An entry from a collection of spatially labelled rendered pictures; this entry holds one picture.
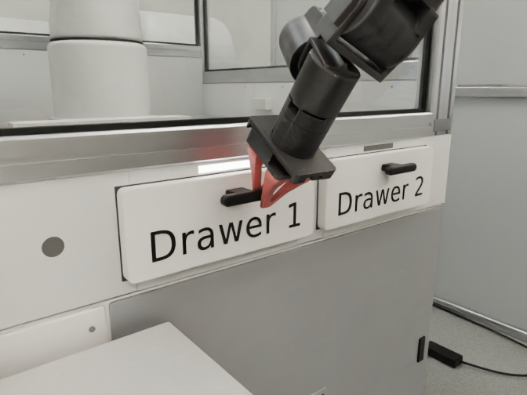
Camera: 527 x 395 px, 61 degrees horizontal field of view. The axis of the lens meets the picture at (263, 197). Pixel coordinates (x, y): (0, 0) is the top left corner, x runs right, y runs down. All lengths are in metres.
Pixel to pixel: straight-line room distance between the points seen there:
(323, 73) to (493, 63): 1.71
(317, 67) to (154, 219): 0.25
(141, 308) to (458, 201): 1.82
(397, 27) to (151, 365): 0.40
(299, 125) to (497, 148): 1.69
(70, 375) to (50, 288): 0.09
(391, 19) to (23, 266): 0.42
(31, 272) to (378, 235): 0.57
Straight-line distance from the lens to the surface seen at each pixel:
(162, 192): 0.52
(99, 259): 0.53
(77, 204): 0.51
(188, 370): 0.48
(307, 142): 0.48
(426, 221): 0.97
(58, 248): 0.51
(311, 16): 0.54
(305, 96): 0.46
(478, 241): 2.21
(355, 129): 0.75
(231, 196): 0.53
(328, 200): 0.69
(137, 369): 0.50
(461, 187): 2.20
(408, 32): 0.46
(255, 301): 0.67
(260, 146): 0.51
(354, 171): 0.73
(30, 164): 0.49
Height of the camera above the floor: 1.03
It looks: 14 degrees down
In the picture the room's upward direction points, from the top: straight up
